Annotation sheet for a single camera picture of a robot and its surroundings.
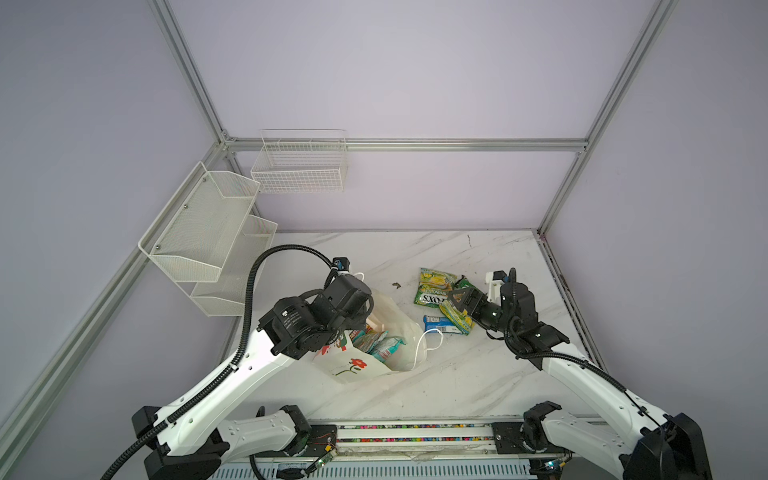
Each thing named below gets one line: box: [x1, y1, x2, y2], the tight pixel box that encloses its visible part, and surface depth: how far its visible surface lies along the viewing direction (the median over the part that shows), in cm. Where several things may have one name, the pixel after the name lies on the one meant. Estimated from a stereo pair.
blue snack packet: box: [423, 315, 463, 334], surface depth 95 cm
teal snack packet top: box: [371, 336, 406, 362], surface depth 77 cm
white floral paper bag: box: [313, 288, 427, 383], surface depth 73 cm
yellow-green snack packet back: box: [414, 267, 458, 308], surface depth 103 cm
